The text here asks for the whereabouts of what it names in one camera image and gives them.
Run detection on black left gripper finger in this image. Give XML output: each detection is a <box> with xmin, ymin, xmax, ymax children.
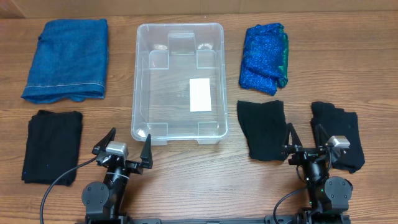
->
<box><xmin>140</xmin><ymin>134</ymin><xmax>153</xmax><ymax>169</ymax></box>
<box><xmin>91</xmin><ymin>128</ymin><xmax>116</xmax><ymax>155</ymax></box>

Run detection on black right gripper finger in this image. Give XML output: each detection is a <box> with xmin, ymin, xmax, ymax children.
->
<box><xmin>315</xmin><ymin>124</ymin><xmax>330</xmax><ymax>148</ymax></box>
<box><xmin>282</xmin><ymin>123</ymin><xmax>302</xmax><ymax>153</ymax></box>

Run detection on black cloth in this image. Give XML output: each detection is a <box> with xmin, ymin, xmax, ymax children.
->
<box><xmin>21</xmin><ymin>110</ymin><xmax>83</xmax><ymax>186</ymax></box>
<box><xmin>237</xmin><ymin>100</ymin><xmax>287</xmax><ymax>161</ymax></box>
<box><xmin>310</xmin><ymin>101</ymin><xmax>365</xmax><ymax>174</ymax></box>

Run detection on blue green glitter cloth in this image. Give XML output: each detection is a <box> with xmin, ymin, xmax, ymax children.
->
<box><xmin>239</xmin><ymin>23</ymin><xmax>289</xmax><ymax>96</ymax></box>

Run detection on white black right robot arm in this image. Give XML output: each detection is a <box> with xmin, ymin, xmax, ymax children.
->
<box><xmin>273</xmin><ymin>123</ymin><xmax>353</xmax><ymax>223</ymax></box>

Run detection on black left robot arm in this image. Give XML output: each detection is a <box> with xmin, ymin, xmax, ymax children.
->
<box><xmin>81</xmin><ymin>128</ymin><xmax>153</xmax><ymax>223</ymax></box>

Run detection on white paper label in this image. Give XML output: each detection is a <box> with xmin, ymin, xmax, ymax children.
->
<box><xmin>190</xmin><ymin>78</ymin><xmax>211</xmax><ymax>112</ymax></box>

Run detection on clear plastic storage bin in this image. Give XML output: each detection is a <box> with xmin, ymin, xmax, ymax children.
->
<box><xmin>131</xmin><ymin>23</ymin><xmax>229</xmax><ymax>146</ymax></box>

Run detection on folded blue denim cloth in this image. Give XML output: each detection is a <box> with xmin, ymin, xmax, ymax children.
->
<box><xmin>21</xmin><ymin>19</ymin><xmax>109</xmax><ymax>104</ymax></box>

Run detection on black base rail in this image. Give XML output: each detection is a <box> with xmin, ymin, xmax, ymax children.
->
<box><xmin>76</xmin><ymin>215</ymin><xmax>351</xmax><ymax>224</ymax></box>

